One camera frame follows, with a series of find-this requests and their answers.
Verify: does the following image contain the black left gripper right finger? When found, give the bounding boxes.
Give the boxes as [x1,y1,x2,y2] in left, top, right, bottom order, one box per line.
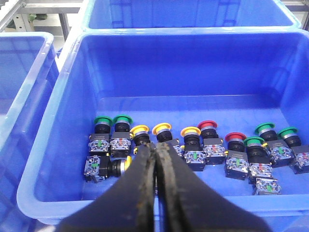
[155,143,271,232]

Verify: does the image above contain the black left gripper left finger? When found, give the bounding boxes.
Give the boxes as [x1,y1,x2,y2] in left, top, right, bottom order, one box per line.
[56,144,155,232]

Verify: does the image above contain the blue source crate with buttons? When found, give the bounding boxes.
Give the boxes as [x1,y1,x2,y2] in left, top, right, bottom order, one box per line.
[16,28,309,224]

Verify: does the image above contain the yellow button lying sideways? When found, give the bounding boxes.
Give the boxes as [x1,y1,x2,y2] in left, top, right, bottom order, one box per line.
[84,155,132,183]

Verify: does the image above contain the red push button rear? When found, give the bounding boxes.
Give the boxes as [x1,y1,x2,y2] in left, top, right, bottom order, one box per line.
[197,120,226,165]

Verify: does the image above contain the red push button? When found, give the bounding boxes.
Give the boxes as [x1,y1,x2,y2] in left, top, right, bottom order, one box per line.
[197,120,226,165]
[225,132,249,180]

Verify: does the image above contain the green button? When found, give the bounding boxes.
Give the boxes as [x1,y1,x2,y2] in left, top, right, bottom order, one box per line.
[110,115,133,158]
[255,122,294,168]
[244,136,273,184]
[278,127,309,174]
[88,116,113,156]

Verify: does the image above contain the red push button front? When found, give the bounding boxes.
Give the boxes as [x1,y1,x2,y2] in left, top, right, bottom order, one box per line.
[225,132,249,180]

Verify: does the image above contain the green button far left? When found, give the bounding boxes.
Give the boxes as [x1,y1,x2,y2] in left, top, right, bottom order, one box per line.
[88,116,113,156]

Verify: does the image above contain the yellow push button upright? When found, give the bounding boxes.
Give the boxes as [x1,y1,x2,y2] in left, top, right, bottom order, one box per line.
[130,125,150,155]

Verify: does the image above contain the loose contact block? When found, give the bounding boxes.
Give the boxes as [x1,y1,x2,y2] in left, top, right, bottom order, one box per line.
[253,177,281,195]

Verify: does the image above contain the green button right middle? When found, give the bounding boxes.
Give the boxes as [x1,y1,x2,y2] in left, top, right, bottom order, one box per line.
[244,136,273,184]

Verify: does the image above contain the green button right front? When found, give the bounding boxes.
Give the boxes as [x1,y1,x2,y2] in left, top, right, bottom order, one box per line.
[255,122,294,168]

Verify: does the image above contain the green button far right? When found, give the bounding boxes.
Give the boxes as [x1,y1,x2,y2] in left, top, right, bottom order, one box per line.
[278,127,309,174]

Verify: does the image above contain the blue crate at left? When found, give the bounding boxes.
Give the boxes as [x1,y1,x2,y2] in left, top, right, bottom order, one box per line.
[0,32,58,232]

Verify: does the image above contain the blue crate behind source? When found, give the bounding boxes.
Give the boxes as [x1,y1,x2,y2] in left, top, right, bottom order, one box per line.
[83,0,301,29]

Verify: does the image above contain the green potted plant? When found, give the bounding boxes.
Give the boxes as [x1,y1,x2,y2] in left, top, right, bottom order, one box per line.
[28,14,47,22]

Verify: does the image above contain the perforated metal rack post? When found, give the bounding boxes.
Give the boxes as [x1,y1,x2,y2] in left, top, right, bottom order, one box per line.
[0,0,83,39]

